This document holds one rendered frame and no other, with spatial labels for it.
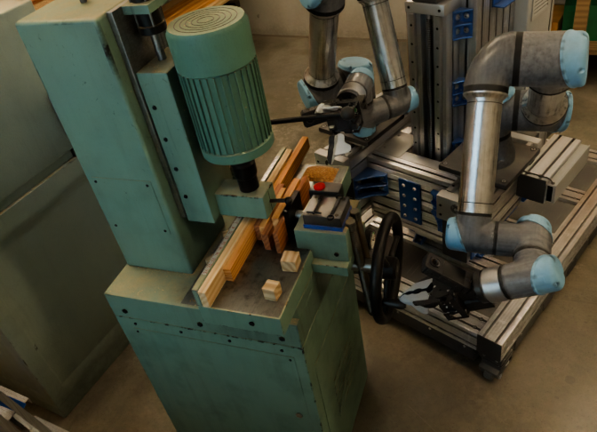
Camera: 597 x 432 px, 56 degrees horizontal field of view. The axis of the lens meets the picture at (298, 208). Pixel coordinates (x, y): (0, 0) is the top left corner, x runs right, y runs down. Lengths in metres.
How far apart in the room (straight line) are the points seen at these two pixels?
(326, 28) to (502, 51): 0.60
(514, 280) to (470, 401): 1.03
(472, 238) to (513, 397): 1.04
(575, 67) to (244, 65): 0.67
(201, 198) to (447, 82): 0.88
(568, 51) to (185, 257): 1.03
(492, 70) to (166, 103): 0.71
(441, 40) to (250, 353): 1.06
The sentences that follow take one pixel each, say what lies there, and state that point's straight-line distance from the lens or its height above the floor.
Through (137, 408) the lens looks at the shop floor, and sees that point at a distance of 2.42.
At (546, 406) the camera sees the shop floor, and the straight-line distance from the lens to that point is 2.23.
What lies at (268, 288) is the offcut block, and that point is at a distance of 1.30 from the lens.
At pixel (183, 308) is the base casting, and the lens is 1.53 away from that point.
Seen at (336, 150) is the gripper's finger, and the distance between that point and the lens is 1.49.
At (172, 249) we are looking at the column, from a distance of 1.56.
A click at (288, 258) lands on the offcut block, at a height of 0.93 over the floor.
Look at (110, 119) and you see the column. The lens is 1.37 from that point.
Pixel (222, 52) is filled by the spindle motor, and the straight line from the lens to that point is 1.18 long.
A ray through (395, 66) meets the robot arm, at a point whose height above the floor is 1.13.
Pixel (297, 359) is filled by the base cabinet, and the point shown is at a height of 0.66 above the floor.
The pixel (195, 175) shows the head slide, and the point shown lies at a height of 1.12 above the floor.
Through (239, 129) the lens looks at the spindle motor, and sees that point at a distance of 1.26.
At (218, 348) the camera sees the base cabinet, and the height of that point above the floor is 0.65.
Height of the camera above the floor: 1.84
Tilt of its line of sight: 37 degrees down
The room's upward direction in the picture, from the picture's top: 11 degrees counter-clockwise
